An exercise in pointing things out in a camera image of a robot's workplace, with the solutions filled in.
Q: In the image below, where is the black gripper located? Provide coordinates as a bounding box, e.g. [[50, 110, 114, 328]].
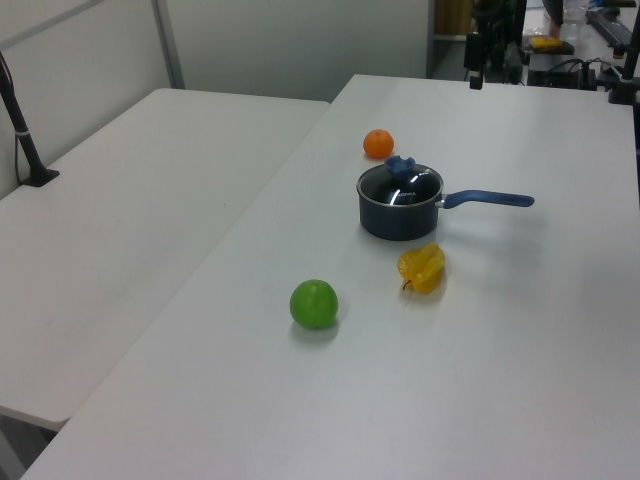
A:
[[463, 29, 524, 91]]

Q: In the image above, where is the glass lid with blue knob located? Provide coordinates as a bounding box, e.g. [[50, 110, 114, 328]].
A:
[[357, 154, 444, 207]]

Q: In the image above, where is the black electronics box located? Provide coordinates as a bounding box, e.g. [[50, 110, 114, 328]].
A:
[[526, 59, 599, 92]]

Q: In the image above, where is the orange mandarin fruit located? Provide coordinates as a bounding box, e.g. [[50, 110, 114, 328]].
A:
[[363, 129, 396, 160]]

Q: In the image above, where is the dark blue saucepan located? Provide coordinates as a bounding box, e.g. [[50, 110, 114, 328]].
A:
[[356, 164, 536, 243]]

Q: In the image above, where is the yellow starfruit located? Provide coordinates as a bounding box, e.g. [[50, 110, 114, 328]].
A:
[[397, 242, 447, 296]]

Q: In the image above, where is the green apple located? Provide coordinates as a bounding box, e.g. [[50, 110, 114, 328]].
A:
[[289, 278, 340, 331]]

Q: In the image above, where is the black metal rail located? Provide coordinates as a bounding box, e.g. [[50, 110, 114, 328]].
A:
[[584, 9, 637, 50]]

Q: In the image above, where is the black camera stand pole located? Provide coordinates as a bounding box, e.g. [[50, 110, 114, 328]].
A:
[[606, 0, 640, 107], [0, 49, 61, 189]]

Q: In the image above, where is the grey metal partition post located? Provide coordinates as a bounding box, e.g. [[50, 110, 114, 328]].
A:
[[151, 0, 187, 92]]

